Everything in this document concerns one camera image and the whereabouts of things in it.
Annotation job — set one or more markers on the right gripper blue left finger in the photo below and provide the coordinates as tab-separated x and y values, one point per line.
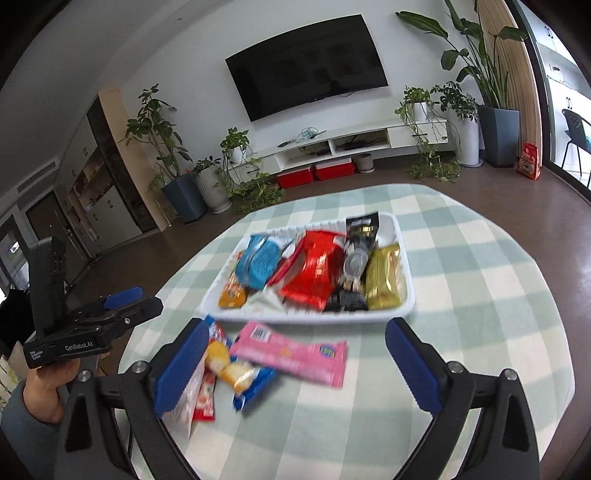
174	364

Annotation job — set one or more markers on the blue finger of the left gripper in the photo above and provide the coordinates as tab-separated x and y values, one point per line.
127	317
123	298

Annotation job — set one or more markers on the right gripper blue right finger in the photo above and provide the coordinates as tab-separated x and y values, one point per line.
419	364

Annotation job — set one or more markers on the clear orange cat packet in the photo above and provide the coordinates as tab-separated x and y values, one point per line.
178	421

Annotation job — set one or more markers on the small red white candy packet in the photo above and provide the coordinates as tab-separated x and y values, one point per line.
204	408

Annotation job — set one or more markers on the blue cake packet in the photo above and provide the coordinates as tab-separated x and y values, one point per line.
248	382

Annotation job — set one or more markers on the pink wafer packet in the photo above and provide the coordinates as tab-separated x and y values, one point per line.
322	363

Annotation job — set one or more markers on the gold snack packet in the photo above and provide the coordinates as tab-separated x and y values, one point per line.
385	284

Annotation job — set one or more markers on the orange cartoon snack packet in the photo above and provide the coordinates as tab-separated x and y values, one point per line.
233	295

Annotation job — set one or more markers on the pale green snack bag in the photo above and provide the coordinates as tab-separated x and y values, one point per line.
269	300

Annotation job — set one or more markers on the blue snack bag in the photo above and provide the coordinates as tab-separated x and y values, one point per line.
260	259

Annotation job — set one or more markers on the large red chip bag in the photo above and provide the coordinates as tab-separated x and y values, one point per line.
323	253

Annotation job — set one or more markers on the black snack packet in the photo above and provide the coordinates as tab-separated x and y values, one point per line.
361	238

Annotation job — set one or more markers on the person's left hand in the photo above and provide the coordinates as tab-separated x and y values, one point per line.
40	392

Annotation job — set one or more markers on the plant in white ribbed pot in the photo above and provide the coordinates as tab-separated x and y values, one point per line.
209	185

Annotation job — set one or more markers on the trailing plant on console left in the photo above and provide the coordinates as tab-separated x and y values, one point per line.
241	174

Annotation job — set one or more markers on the trailing plant on console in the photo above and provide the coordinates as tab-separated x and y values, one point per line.
241	174
418	112

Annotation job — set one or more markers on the tall plant in blue pot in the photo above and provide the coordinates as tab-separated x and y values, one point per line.
151	127

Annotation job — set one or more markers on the white tv console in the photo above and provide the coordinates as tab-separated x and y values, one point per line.
347	142

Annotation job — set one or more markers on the left red storage box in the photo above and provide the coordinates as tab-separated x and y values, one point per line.
294	178

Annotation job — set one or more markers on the red storage box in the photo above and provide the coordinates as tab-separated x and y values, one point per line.
294	178
334	169

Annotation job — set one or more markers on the small grey pot under console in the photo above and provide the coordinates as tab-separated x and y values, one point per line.
364	163

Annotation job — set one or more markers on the right red storage box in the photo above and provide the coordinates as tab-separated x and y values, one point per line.
334	169

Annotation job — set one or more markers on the red bag on floor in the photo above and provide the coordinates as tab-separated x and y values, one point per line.
529	163

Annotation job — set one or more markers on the large leaf plant blue pot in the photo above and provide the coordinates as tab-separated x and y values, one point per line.
482	61

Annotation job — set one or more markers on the trailing plant on console right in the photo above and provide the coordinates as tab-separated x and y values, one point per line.
418	112

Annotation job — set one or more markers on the plant in tall white pot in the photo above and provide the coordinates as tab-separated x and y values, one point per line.
461	112

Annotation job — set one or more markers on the black balcony chair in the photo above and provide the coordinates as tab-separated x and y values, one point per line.
576	136

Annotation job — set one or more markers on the black wall television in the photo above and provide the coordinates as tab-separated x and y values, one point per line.
315	62

